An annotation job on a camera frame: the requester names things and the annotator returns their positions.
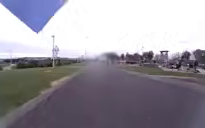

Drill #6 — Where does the dark asphalt road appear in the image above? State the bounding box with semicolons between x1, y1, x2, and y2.
5;61;205;128

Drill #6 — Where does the row of trees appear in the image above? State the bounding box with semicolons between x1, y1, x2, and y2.
119;45;205;70

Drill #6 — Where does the small bare tree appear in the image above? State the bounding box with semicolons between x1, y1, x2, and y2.
53;45;61;66

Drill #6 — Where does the grass strip beside pavement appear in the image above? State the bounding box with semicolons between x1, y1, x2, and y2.
120;64;205;81

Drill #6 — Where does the tower-like structure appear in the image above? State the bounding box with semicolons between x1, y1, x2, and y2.
159;50;170;65

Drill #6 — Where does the row of dark bushes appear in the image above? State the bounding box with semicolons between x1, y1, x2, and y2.
0;58;82;72

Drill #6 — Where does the pale grey side pavement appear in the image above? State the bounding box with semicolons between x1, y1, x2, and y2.
122;67;205;93

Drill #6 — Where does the pale concrete kerb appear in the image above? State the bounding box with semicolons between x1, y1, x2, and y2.
0;66;87;128

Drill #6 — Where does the blue flag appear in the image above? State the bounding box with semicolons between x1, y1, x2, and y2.
0;0;68;34

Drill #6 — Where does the grass verge with bushes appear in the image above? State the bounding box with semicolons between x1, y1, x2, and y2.
0;63;88;121

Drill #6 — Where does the pale lamp post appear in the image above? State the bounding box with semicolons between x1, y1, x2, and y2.
50;34;56;69

